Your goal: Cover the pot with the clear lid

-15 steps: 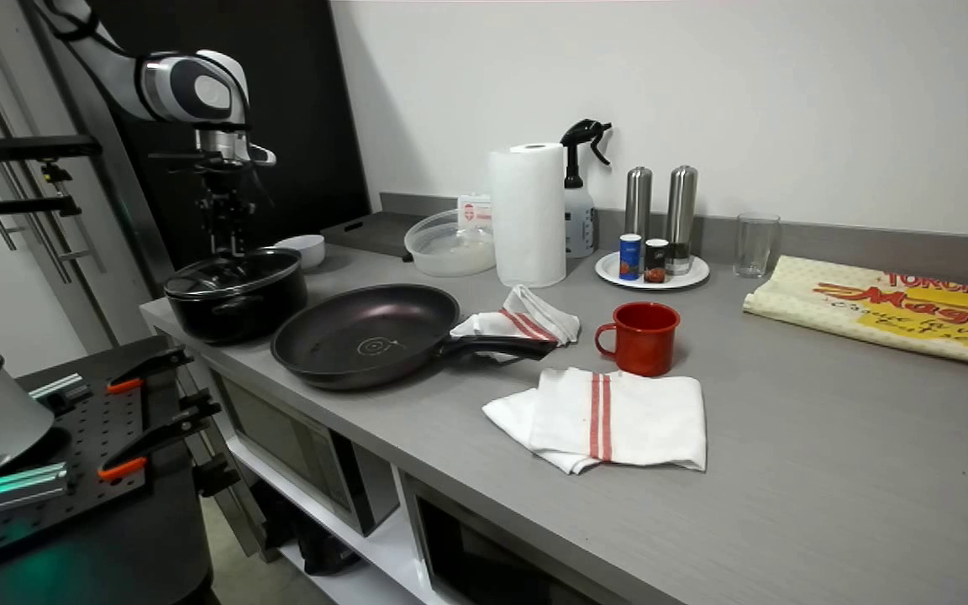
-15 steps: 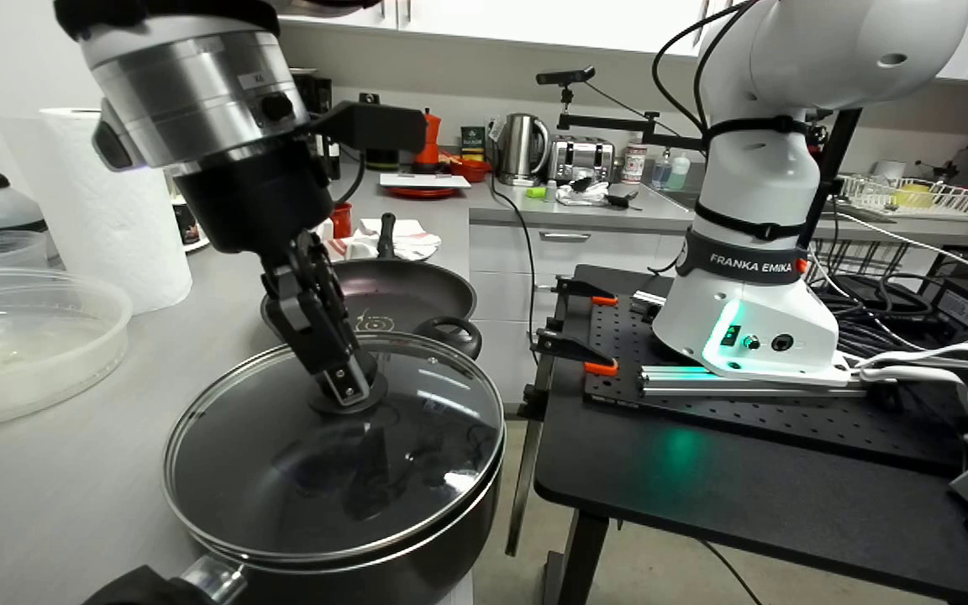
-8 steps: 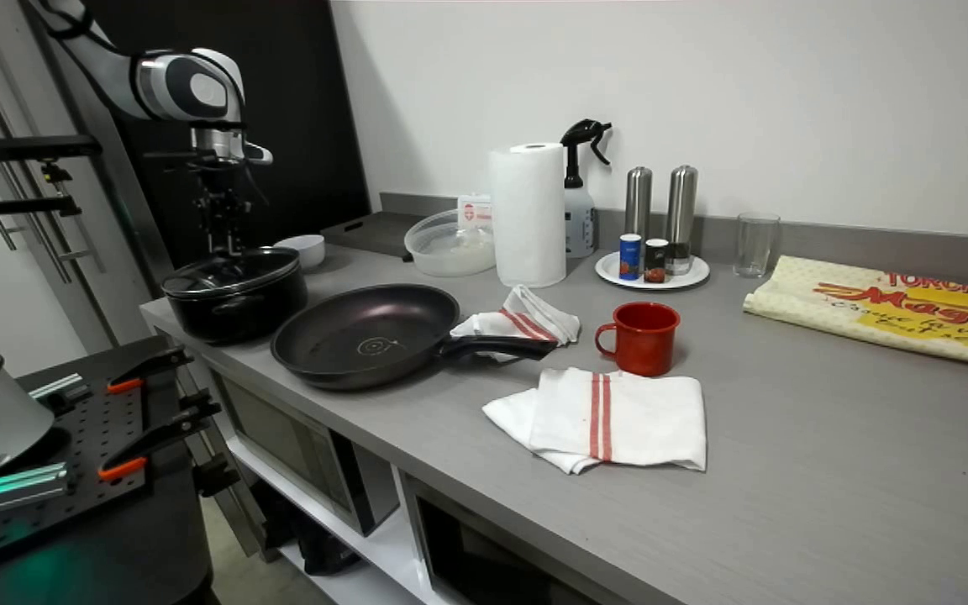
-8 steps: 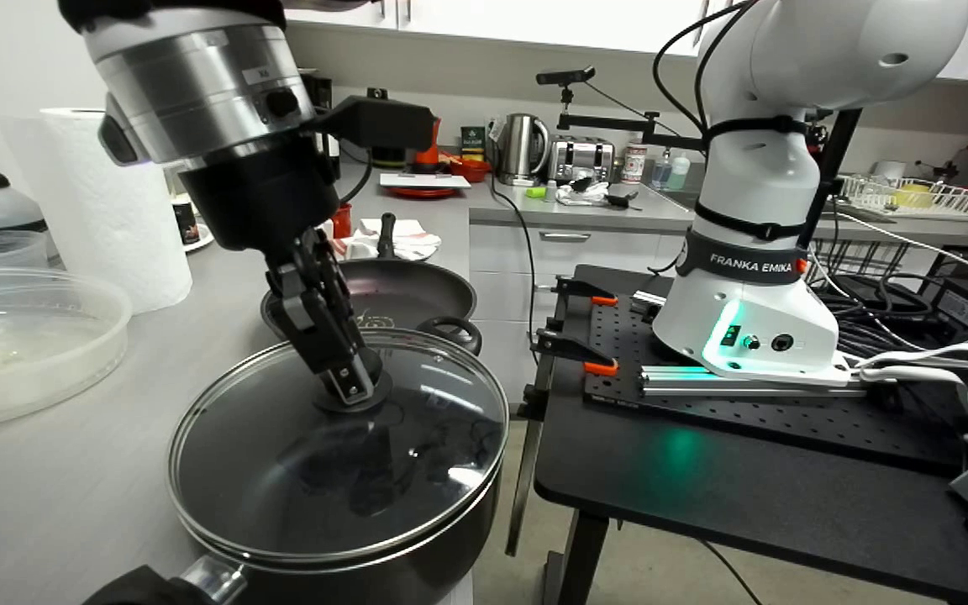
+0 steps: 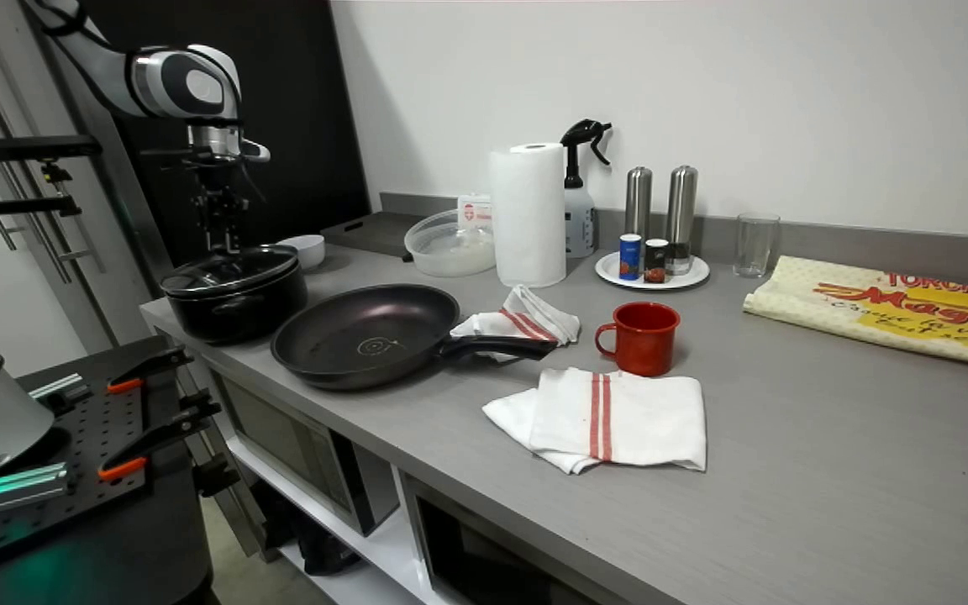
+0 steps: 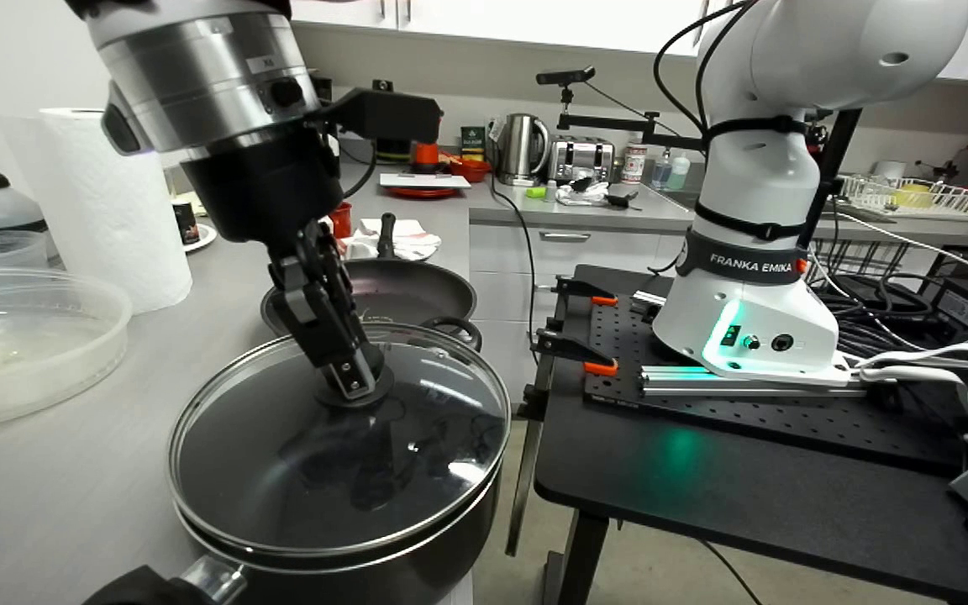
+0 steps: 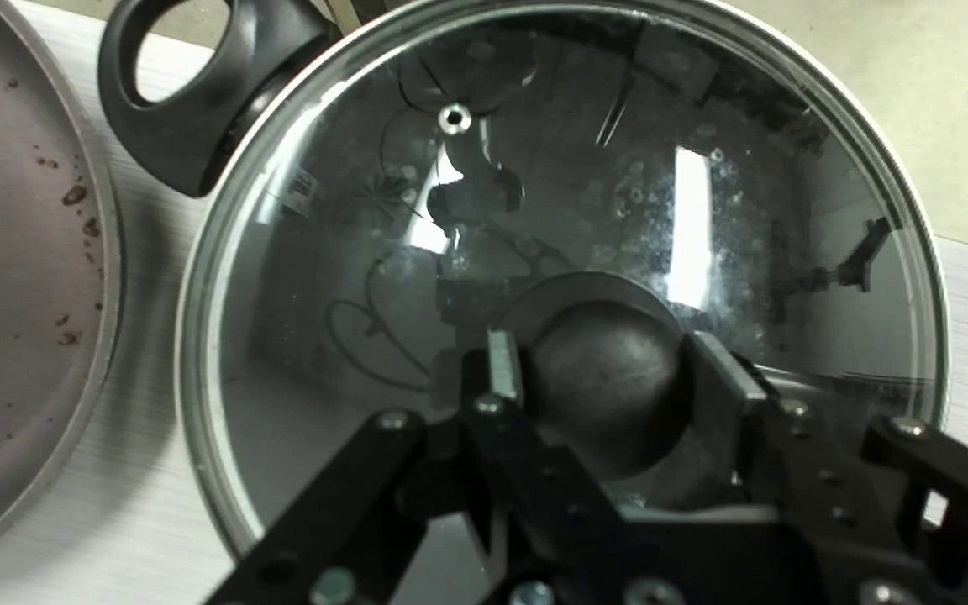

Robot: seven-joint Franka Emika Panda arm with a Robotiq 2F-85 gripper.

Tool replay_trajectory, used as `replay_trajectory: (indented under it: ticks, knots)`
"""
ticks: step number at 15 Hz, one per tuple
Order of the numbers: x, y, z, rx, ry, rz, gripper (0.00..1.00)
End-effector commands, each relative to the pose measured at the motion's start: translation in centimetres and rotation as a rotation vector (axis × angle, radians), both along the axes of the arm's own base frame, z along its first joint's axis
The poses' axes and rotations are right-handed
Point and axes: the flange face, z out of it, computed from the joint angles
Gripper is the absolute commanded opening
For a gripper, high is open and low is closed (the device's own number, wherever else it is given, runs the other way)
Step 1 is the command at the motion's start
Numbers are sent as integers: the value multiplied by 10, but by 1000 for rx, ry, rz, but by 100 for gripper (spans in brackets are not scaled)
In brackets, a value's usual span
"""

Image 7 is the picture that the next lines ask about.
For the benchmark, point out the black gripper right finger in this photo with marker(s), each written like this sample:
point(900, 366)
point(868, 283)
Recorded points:
point(840, 506)

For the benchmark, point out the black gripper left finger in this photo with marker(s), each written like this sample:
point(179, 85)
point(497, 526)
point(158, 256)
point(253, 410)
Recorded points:
point(429, 490)

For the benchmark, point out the clear glass lid black knob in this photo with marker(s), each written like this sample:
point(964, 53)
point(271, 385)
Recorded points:
point(619, 168)

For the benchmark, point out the black cooking pot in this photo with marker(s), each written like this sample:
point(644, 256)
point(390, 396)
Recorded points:
point(218, 102)

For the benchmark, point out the black frying pan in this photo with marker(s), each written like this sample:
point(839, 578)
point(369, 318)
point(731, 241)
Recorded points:
point(15, 281)

